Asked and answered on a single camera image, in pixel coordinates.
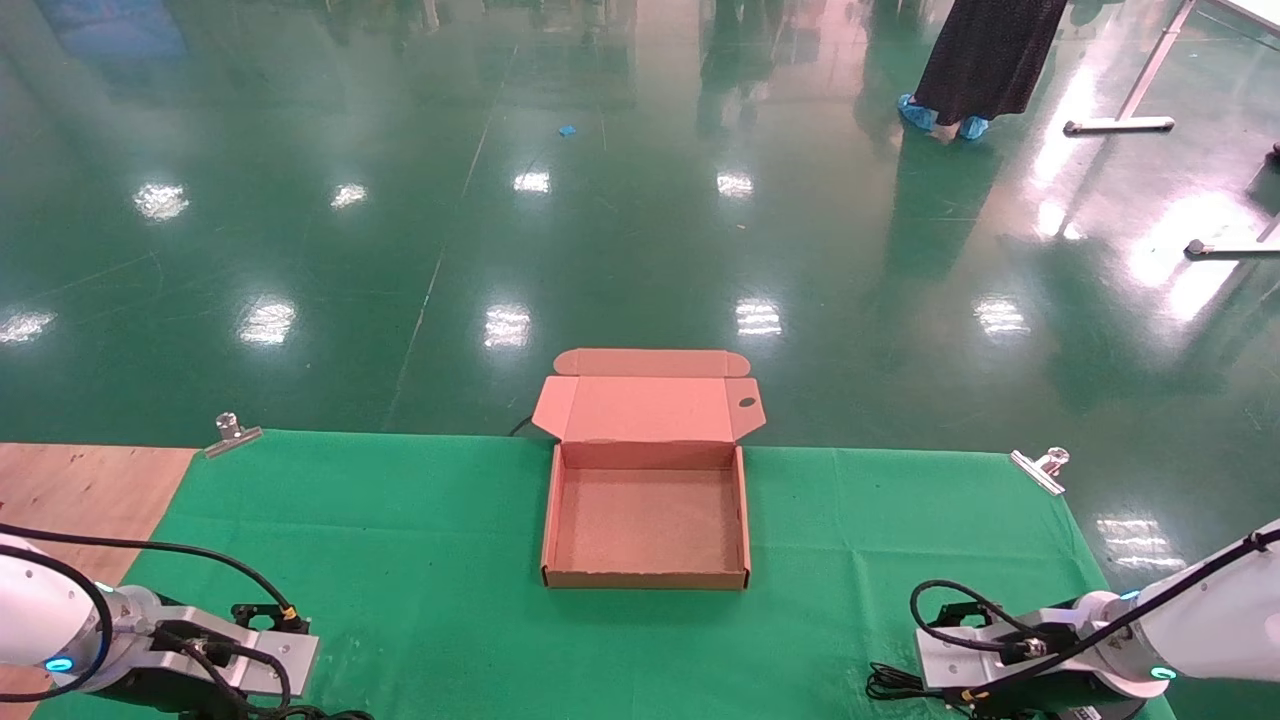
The green table cloth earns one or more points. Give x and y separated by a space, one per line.
600 650

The white table foot bar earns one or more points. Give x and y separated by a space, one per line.
1230 250

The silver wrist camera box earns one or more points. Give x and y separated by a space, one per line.
950 660
280 660

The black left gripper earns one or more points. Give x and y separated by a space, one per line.
170 700

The person in black skirt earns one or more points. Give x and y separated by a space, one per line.
990 60

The metal binder clip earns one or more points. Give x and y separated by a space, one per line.
232 438
1035 472

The white table leg frame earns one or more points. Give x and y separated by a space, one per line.
1120 125

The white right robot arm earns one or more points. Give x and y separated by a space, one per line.
1220 620

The blue shoe cover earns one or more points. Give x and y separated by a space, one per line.
917 113
973 128

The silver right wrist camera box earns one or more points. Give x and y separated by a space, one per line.
950 660

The open brown cardboard box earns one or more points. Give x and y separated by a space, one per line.
650 520

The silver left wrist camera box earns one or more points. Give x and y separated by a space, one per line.
280 660

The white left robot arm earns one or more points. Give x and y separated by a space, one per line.
30 610

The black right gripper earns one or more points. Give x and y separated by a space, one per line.
1040 700

